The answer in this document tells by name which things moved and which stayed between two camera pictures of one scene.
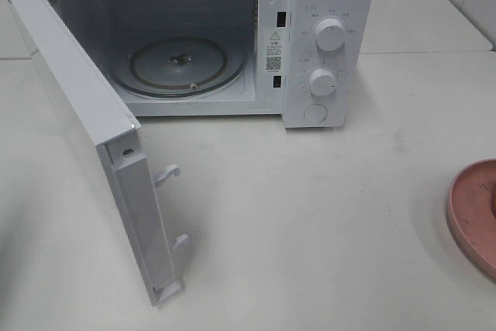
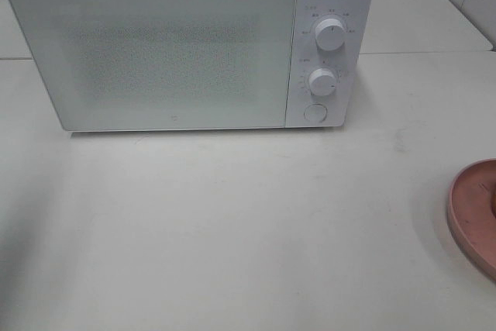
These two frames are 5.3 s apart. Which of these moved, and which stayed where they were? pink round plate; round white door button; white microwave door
Moved: white microwave door
Stayed: pink round plate; round white door button
